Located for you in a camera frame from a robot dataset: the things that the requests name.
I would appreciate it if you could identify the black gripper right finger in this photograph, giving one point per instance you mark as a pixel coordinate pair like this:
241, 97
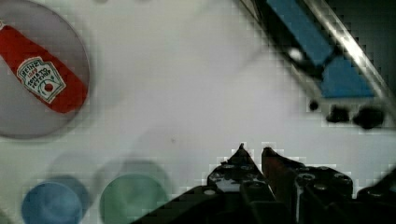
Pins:
284, 176

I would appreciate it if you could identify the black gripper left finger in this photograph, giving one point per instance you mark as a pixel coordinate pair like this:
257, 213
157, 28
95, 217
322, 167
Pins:
231, 175

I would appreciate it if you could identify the black toaster oven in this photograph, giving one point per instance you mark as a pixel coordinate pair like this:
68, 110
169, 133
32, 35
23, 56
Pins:
358, 62

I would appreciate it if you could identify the green cup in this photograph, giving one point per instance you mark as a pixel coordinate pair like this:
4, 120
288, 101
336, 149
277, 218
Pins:
132, 189

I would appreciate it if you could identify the blue cup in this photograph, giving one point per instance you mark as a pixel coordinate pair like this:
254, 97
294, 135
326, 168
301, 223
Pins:
57, 200

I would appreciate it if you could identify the grey round plate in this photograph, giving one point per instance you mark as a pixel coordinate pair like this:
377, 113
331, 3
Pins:
22, 115

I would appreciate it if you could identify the red ketchup bottle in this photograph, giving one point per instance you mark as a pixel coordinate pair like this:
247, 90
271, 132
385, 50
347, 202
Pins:
41, 73

